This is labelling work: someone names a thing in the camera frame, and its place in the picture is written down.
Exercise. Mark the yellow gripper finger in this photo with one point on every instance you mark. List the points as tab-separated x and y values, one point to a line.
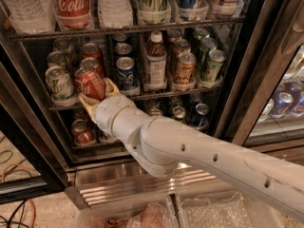
110	88
89	104

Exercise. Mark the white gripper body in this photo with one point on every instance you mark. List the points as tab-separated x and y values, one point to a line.
109	108

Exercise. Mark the red coke can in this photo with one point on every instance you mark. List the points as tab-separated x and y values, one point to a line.
93	62
89	82
92	50

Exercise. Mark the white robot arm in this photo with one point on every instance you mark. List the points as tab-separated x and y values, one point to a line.
159	144

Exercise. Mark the front blue pepsi can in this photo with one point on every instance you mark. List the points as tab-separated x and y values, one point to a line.
126	73

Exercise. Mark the bottom shelf silver can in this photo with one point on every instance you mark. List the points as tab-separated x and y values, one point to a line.
105	138

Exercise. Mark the bottom shelf red can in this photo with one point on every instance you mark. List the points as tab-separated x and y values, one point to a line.
82	132

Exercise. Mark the front white green can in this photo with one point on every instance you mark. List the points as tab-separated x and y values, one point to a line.
59	82

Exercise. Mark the bottom shelf white green can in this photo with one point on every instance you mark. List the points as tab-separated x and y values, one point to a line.
154	112

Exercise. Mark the rear blue can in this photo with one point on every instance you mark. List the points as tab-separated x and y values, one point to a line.
119	38

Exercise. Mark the rear white green can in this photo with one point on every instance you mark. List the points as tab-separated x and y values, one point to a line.
65	46

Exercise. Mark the steel fridge bottom grille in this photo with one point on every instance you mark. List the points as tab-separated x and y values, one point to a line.
102	173

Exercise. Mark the front orange gold can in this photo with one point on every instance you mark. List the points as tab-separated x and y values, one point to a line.
184	68

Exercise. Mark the orange gold can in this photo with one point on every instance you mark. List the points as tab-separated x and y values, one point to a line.
172	35
179	47
184	68

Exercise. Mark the fridge left open door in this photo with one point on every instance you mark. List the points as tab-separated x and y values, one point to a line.
21	125

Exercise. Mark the rear orange gold can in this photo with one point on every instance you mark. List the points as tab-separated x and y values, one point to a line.
172	35

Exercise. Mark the bottom shelf blue can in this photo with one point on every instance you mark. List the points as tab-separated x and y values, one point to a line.
199	116

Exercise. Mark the fridge right glass door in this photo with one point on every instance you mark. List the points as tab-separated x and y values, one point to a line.
269	50

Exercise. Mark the tea bottle white cap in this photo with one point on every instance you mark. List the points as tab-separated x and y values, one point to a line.
155	59

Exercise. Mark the clear water bottle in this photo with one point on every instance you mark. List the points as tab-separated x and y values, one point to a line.
115	14
31	16

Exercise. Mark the large coca cola bottle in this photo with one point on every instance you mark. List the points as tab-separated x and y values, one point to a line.
73	14

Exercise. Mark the left clear plastic bin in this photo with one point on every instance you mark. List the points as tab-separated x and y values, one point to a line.
149	211

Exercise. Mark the clear plastic bin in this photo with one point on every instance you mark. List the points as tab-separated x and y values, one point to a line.
149	211
224	209

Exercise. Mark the left clear water bottle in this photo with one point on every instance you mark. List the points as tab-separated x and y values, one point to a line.
31	16

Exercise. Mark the right clear plastic bin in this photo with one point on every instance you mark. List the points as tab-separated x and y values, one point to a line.
224	209

